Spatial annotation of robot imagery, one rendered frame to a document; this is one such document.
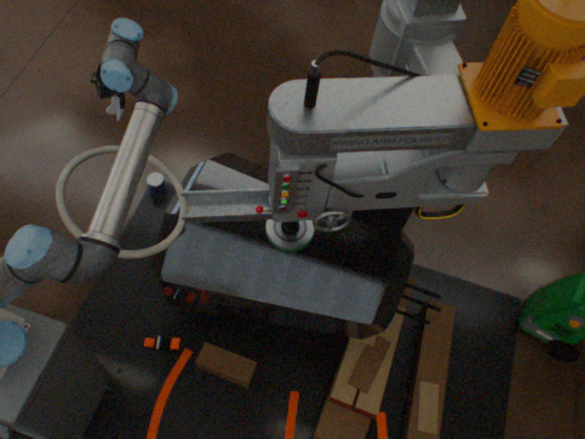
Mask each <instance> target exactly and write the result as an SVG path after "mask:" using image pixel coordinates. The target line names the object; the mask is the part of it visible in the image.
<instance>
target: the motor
mask: <svg viewBox="0 0 585 439"><path fill-rule="evenodd" d="M584 56H585V0H518V2H517V3H516V4H515V5H514V7H513V8H512V10H511V11H510V13H509V15H508V18H507V20H506V22H505V23H504V25H503V27H502V28H501V31H500V33H499V35H498V37H497V38H496V40H495V42H494V45H493V47H492V49H491V50H490V52H489V53H488V55H487V58H486V60H485V62H484V63H458V65H457V67H458V70H459V73H460V75H461V80H462V83H463V85H464V88H465V91H466V93H467V97H468V100H469V103H470V105H471V108H472V111H473V114H474V118H475V120H476V123H477V125H478V128H479V131H480V132H497V131H519V130H540V129H561V128H563V126H564V124H563V122H562V120H561V116H560V114H559V112H558V110H557V108H556V107H573V106H575V105H576V103H577V102H578V101H579V99H580V98H581V97H582V95H583V94H584V93H585V61H581V60H582V58H583V57H584Z"/></svg>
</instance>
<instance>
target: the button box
mask: <svg viewBox="0 0 585 439"><path fill-rule="evenodd" d="M285 175H291V176H292V179H291V180H290V181H284V180H282V177H283V176H285ZM298 179H299V166H288V167H281V166H279V165H276V166H275V171H274V181H273V190H272V214H275V213H292V212H293V207H294V201H295V196H296V190H297V184H298ZM285 183H288V184H290V185H291V187H290V188H289V189H287V190H285V189H282V188H281V185H283V184H285ZM281 192H289V193H290V195H289V196H287V197H285V198H284V197H281V196H280V193H281ZM281 199H288V200H289V202H288V203H287V204H284V205H282V204H280V203H279V201H280V200H281ZM281 206H287V207H288V209H287V210H286V211H284V212H281V211H279V207H281Z"/></svg>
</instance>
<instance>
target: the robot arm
mask: <svg viewBox="0 0 585 439"><path fill-rule="evenodd" d="M142 39H143V30H142V28H141V27H140V26H139V24H137V23H136V22H134V21H132V20H130V19H128V18H123V17H121V18H117V19H116V20H114V21H113V23H112V25H111V31H110V35H109V37H108V41H107V44H106V47H105V50H104V55H103V59H102V62H103V63H101V64H98V68H97V71H95V72H93V73H92V76H91V81H90V84H95V86H96V88H97V95H98V96H99V97H100V99H103V98H110V97H111V96H112V95H115V94H118V96H117V97H116V96H114V97H113V98H112V99H111V105H110V106H109V107H107V109H106V112H107V113H108V114H117V120H118V121H119V120H120V119H121V116H122V114H123V111H124V105H125V94H124V92H125V91H128V92H129V93H130V94H131V95H133V96H134V97H136V98H138V100H137V102H136V104H135V109H134V112H133V113H132V116H131V120H130V123H129V124H128V127H127V130H126V132H125V135H124V138H123V141H122V143H121V146H120V147H119V150H118V154H117V157H116V158H115V161H114V164H113V166H112V168H111V172H110V175H109V177H108V179H107V181H106V184H105V187H104V190H103V192H102V195H101V198H100V200H99V202H98V204H97V209H96V211H95V213H94V215H93V218H92V221H91V224H90V226H89V229H88V232H87V233H84V234H82V235H80V236H79V238H78V241H75V240H72V239H69V238H67V237H64V236H63V235H60V234H58V233H54V232H52V231H50V230H49V229H47V228H45V227H41V226H35V225H27V226H23V227H22V228H20V229H19V230H18V231H17V232H16V233H15V234H14V236H13V238H11V239H10V241H9V243H8V245H7V247H6V249H5V253H4V256H3V257H2V258H1V259H0V309H1V308H2V307H4V306H6V305H7V304H9V303H10V302H11V301H13V300H15V299H16V297H18V296H19V295H21V294H22V293H24V292H25V291H27V290H28V289H30V288H31V287H33V286H34V285H36V284H37V283H38V282H41V281H42V280H44V279H46V278H48V279H51V280H55V281H58V282H61V283H63V284H66V285H78V284H83V283H86V282H89V281H91V280H95V279H96V278H97V277H99V276H100V275H102V274H104V273H105V272H106V271H107V270H109V269H110V268H111V267H112V265H113V264H114V263H115V262H116V260H117V258H118V256H119V253H120V250H121V248H120V246H119V244H118V239H119V236H120V234H121V232H122V229H123V226H124V223H125V220H126V217H127V214H128V212H129V210H130V207H131V203H132V201H133V198H134V195H135V193H136V191H137V188H138V184H139V181H140V179H141V176H142V174H143V171H144V168H145V165H146V162H147V159H148V157H149V155H150V152H151V148H152V146H153V143H154V140H155V138H156V136H157V133H158V128H159V127H160V124H161V121H162V118H163V117H164V115H166V114H168V113H170V112H171V111H172V109H173V108H174V105H175V104H176V103H177V100H178V92H177V90H176V89H175V88H174V87H173V86H171V84H170V83H168V82H165V81H164V80H163V79H162V78H160V77H159V76H157V75H156V74H154V73H153V72H151V71H149V70H148V69H147V68H146V67H144V66H143V65H142V64H140V63H139V62H137V57H138V49H139V45H140V42H141V40H142ZM93 76H95V78H96V80H92V79H93ZM26 346H27V334H26V332H25V330H24V328H23V327H22V326H21V325H20V324H18V323H17V322H15V321H11V320H0V368H1V367H5V366H9V365H10V364H12V363H14V362H16V361H17V360H19V359H20V357H21V356H22V355H23V354H24V351H25V349H26Z"/></svg>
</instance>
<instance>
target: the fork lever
mask: <svg viewBox="0 0 585 439"><path fill-rule="evenodd" d="M181 196H186V199H187V205H188V213H187V215H181V219H182V220H186V222H185V223H186V224H188V223H207V222H227V221H247V220H272V212H270V211H263V212H262V213H257V212H256V210H255V208H256V206H263V207H270V206H269V197H270V190H269V188H258V189H233V190H209V191H184V192H181Z"/></svg>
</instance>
